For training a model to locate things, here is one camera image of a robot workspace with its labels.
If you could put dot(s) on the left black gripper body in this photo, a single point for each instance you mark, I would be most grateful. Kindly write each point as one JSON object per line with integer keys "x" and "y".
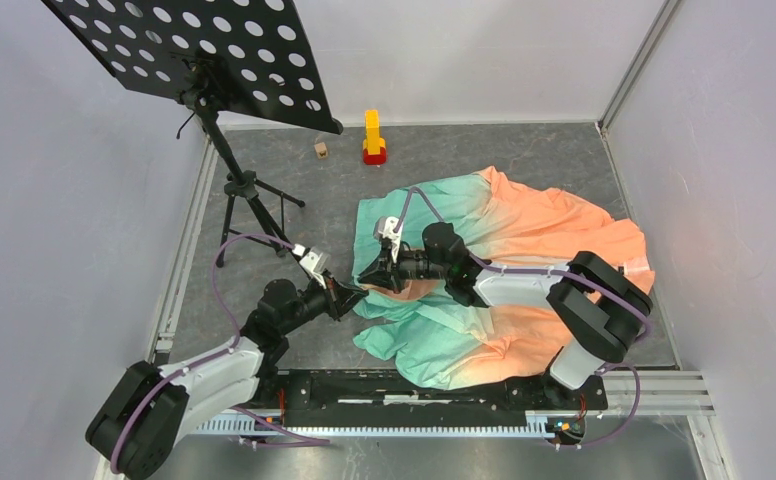
{"x": 316, "y": 300}

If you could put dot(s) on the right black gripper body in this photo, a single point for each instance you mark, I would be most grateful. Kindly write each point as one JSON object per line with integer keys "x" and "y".
{"x": 411, "y": 266}

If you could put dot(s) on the green and orange jacket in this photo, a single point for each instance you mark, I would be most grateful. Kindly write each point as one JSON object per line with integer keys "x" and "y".
{"x": 435, "y": 342}

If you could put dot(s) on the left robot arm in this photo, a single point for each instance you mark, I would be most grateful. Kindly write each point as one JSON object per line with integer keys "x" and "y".
{"x": 152, "y": 408}

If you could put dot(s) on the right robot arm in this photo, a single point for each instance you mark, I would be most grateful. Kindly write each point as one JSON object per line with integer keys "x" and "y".
{"x": 604, "y": 312}

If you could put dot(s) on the red cylinder block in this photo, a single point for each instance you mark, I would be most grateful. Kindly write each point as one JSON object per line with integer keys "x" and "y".
{"x": 374, "y": 159}

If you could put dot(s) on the yellow block tower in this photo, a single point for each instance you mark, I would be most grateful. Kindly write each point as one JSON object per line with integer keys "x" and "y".
{"x": 373, "y": 141}

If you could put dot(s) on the small wooden cube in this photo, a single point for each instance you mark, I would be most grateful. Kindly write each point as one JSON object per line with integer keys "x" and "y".
{"x": 321, "y": 150}

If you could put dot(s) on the black perforated music stand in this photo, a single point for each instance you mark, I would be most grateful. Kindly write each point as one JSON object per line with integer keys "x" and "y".
{"x": 251, "y": 58}

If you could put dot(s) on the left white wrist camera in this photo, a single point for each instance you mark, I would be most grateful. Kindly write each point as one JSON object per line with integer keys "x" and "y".
{"x": 312, "y": 261}

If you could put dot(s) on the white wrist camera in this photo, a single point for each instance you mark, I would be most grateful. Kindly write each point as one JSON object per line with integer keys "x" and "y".
{"x": 312, "y": 261}
{"x": 388, "y": 232}

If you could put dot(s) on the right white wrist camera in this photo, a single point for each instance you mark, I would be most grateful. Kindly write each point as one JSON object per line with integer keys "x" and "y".
{"x": 388, "y": 232}

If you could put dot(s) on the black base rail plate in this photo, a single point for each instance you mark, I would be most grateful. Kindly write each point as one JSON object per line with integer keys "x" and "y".
{"x": 383, "y": 398}

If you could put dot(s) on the white toothed cable duct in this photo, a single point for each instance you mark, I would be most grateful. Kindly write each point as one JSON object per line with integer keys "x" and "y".
{"x": 235, "y": 424}

